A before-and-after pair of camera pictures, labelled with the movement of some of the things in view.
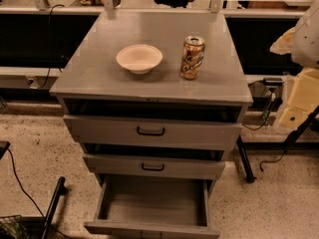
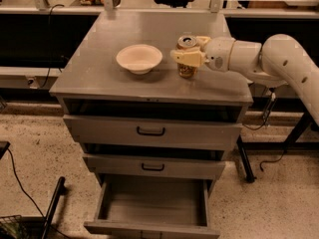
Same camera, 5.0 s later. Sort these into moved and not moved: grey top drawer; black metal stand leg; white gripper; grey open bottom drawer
Moved: white gripper
Not moved: grey top drawer; black metal stand leg; grey open bottom drawer
